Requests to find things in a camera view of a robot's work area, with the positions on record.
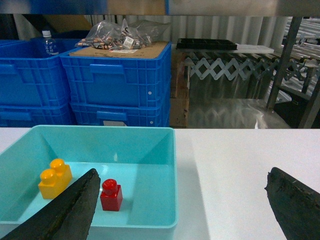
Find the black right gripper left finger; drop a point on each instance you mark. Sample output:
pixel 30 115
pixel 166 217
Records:
pixel 67 217

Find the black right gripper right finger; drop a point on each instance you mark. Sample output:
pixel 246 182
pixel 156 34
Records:
pixel 296 206

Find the red toy block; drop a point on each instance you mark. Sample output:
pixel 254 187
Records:
pixel 111 196

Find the yellow toy block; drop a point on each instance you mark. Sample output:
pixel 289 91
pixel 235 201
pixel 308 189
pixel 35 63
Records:
pixel 55 179

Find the light teal plastic bin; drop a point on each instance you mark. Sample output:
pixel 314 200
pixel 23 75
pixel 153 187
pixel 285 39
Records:
pixel 141 159

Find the blue crate lower left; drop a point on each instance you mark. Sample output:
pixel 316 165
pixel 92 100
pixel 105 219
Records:
pixel 30 116

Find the blue crate lower middle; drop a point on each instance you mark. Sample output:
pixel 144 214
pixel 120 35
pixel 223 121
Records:
pixel 96 115

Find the blue crate upper left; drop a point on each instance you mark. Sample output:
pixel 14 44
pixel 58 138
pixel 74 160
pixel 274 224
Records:
pixel 29 77

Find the expandable roller conveyor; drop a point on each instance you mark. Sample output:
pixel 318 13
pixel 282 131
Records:
pixel 243 64

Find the blue crate with cardboard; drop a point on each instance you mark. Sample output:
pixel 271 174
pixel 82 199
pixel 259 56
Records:
pixel 112 81

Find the clear plastic water bottle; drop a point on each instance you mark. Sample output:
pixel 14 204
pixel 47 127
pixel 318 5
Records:
pixel 50 46

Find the clear bag of batteries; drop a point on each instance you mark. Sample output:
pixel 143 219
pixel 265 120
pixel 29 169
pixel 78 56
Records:
pixel 107 35

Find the brown cardboard sheet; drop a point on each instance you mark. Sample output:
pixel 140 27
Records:
pixel 149 52

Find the black plastic tray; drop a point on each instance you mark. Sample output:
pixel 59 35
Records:
pixel 206 44

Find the grey metal rack frame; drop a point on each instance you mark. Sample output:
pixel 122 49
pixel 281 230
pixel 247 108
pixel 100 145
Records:
pixel 313 105

